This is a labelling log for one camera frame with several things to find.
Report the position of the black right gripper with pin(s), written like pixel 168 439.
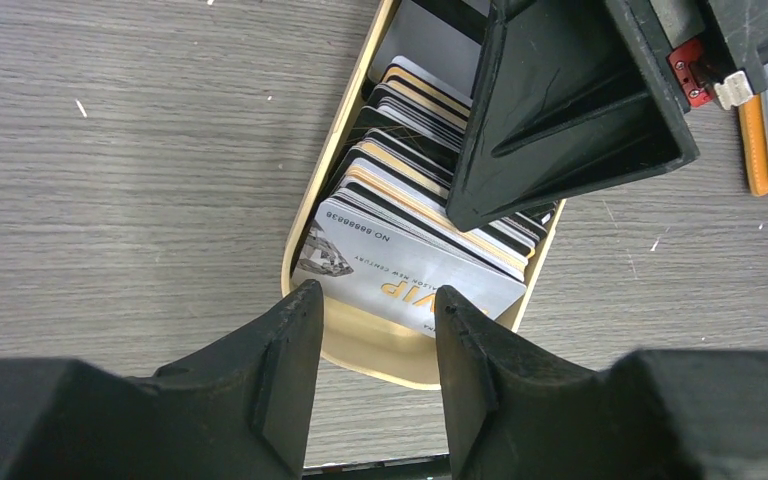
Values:
pixel 571 97

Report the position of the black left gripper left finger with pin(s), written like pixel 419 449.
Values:
pixel 238 408

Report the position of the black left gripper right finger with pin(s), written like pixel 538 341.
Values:
pixel 513 410

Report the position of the beige oval card tray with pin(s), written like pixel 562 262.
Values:
pixel 353 338

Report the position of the silver VIP card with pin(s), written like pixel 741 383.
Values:
pixel 372 265

